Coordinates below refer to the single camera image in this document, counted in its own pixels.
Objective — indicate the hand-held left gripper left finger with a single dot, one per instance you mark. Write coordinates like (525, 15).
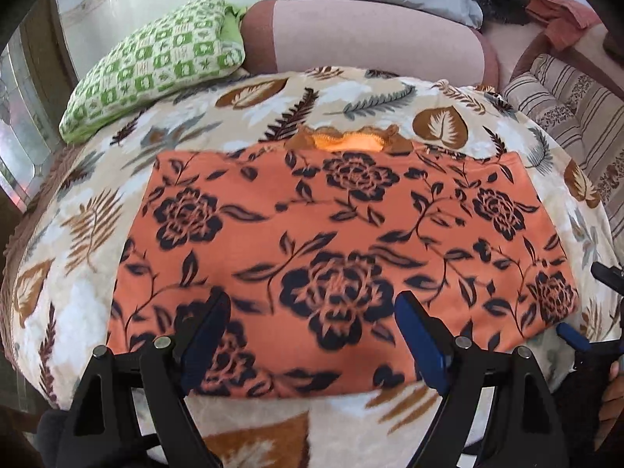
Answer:
(204, 346)

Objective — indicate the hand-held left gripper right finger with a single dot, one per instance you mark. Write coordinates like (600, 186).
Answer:
(421, 346)

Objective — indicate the pink bolster cushion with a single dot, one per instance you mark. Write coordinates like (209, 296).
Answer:
(370, 41)

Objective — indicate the small striped cushion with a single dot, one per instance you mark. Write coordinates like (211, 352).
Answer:
(541, 107)

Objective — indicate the pink crumpled cloth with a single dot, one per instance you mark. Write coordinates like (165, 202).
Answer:
(560, 14)

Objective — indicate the leaf print blanket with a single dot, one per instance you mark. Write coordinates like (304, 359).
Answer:
(87, 273)

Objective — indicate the orange floral long-sleeved top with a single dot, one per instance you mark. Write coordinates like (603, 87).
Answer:
(331, 234)

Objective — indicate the large striped cushion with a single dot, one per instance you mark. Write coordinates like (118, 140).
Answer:
(599, 122)

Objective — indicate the pink sofa backrest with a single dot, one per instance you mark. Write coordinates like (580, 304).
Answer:
(507, 44)

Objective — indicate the wooden door frame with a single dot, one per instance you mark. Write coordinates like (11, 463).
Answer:
(53, 39)

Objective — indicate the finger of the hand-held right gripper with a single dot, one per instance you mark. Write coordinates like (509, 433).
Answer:
(571, 335)
(609, 275)

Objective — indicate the person's right hand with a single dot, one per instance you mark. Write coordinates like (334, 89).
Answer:
(613, 395)

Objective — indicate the green checked pillow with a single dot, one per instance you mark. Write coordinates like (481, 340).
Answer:
(151, 63)

